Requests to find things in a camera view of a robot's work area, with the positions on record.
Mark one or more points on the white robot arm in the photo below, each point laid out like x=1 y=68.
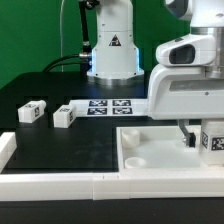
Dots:
x=115 y=58

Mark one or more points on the white marker base plate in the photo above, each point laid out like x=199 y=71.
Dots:
x=110 y=107

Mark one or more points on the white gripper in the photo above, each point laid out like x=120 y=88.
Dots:
x=188 y=82

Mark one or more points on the white square tabletop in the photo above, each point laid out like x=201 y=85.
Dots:
x=162 y=148

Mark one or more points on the white U-shaped fence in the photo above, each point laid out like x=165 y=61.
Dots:
x=136 y=180

